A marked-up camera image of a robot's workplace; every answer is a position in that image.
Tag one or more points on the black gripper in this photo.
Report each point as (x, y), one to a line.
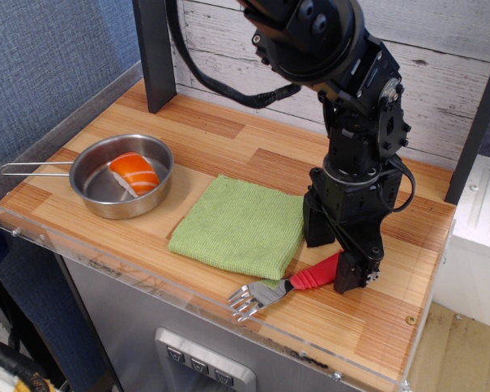
(351, 212)

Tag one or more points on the green towel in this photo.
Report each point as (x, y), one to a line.
(242, 228)

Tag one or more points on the red handled metal fork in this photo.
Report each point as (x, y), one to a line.
(251, 298)

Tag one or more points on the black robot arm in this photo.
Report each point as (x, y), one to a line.
(325, 46)

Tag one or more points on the white ribbed box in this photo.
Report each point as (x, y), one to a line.
(463, 281)

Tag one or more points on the clear acrylic front guard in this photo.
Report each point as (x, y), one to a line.
(308, 341)

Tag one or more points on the silver button control panel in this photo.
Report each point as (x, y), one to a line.
(188, 365)

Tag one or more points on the salmon sushi toy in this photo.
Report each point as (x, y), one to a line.
(134, 173)

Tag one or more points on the small steel pan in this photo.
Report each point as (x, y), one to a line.
(88, 181)

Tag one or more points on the yellow black object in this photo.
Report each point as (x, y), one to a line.
(34, 385)

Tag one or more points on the black left vertical post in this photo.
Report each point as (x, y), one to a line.
(155, 52)

